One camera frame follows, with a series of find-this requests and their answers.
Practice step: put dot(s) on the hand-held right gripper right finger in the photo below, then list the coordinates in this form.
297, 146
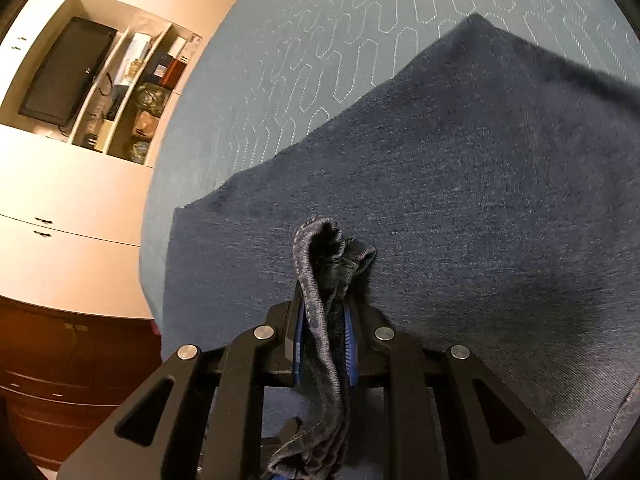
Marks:
351, 347

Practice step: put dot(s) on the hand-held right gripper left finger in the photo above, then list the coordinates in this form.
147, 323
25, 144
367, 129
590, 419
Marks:
299, 345

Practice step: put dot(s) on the blue denim pants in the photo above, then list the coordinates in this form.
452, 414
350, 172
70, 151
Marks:
475, 185

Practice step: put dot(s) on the dark wooden dresser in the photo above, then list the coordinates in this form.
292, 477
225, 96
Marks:
75, 360

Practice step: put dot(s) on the small green bag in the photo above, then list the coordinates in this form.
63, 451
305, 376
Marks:
137, 152

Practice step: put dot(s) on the tan handbag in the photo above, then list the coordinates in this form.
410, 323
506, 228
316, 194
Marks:
146, 124

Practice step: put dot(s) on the cream built-in wardrobe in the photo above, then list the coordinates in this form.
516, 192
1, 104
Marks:
75, 185

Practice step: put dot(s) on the shiny green bag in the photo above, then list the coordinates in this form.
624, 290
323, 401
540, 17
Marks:
152, 99

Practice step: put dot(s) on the brown wooden box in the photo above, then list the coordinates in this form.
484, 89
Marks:
177, 74

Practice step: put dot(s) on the dark flat box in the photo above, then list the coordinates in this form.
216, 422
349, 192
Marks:
161, 70

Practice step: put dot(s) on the bed with blue quilted cover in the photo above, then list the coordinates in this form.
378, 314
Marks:
300, 35

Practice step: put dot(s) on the white and blue box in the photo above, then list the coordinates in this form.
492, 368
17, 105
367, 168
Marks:
132, 57

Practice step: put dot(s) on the black flat television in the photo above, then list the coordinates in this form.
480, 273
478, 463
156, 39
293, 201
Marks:
65, 75

